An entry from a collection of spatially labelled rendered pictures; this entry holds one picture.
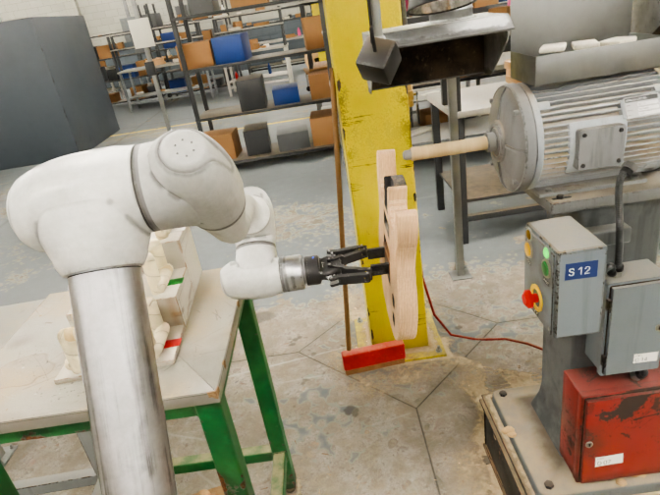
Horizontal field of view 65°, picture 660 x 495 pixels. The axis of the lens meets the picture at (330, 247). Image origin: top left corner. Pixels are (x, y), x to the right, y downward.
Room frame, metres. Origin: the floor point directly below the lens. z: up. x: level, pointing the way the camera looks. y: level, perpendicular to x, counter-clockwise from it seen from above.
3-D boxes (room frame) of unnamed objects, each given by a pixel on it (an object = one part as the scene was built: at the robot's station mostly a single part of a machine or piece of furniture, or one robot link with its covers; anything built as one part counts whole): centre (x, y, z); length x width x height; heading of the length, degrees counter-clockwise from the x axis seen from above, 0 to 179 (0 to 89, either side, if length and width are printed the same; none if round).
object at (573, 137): (1.19, -0.63, 1.25); 0.41 x 0.27 x 0.26; 88
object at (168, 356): (1.04, 0.52, 0.94); 0.27 x 0.15 x 0.01; 92
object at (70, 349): (0.99, 0.61, 0.99); 0.03 x 0.03 x 0.09
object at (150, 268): (1.16, 0.44, 1.07); 0.03 x 0.03 x 0.09
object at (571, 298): (0.95, -0.54, 0.99); 0.24 x 0.21 x 0.26; 88
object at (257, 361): (1.39, 0.29, 0.45); 0.05 x 0.05 x 0.90; 88
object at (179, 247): (1.35, 0.53, 1.02); 0.27 x 0.15 x 0.17; 92
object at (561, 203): (1.19, -0.70, 1.11); 0.36 x 0.24 x 0.04; 88
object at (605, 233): (1.07, -0.63, 1.02); 0.13 x 0.04 x 0.04; 88
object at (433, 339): (2.22, -0.27, 0.02); 0.40 x 0.40 x 0.02; 88
